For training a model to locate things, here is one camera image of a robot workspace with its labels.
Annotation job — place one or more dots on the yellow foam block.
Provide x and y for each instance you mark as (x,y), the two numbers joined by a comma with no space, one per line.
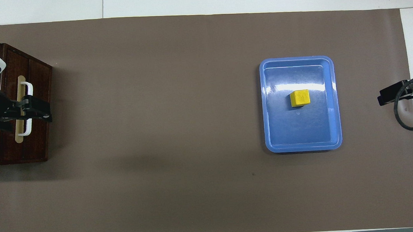
(300,97)

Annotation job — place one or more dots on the blue plastic tray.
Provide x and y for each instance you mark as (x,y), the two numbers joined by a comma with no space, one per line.
(304,129)

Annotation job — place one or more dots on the brown table mat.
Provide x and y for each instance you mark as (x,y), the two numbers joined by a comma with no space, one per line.
(158,132)

